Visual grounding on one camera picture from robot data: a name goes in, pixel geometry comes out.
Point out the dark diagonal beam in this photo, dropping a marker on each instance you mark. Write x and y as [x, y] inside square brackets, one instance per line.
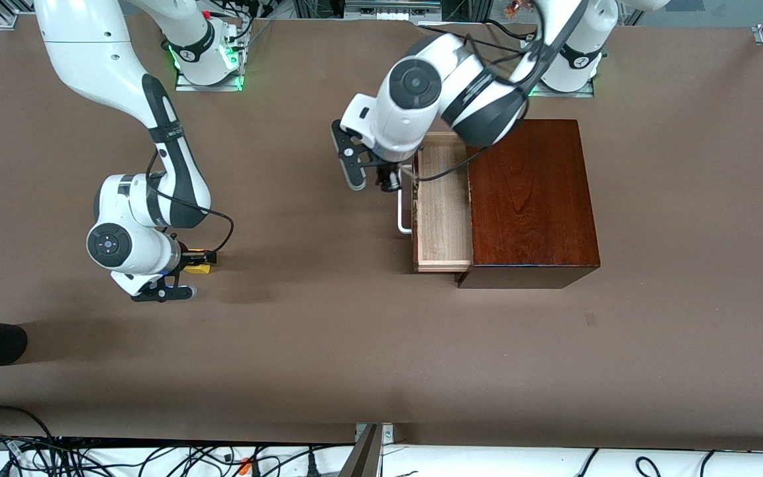
[363, 457]

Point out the aluminium bracket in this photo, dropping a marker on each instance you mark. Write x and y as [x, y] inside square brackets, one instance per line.
[387, 434]

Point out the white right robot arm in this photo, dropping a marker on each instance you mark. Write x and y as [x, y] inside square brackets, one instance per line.
[90, 53]

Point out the orange connector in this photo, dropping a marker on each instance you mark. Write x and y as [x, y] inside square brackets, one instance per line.
[246, 466]

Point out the grey power strip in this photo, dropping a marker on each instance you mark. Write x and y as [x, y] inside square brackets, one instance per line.
[391, 10]

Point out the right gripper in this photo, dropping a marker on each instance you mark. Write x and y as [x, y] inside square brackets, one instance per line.
[189, 260]

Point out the brown wooden cabinet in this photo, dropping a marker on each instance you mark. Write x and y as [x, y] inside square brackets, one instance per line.
[530, 199]

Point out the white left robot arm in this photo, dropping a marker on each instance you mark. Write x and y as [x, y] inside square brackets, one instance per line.
[421, 86]

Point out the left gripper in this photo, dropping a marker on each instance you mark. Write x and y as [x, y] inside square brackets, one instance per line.
[391, 179]

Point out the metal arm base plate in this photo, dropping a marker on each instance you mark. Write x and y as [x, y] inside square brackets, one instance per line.
[186, 85]
[583, 94]

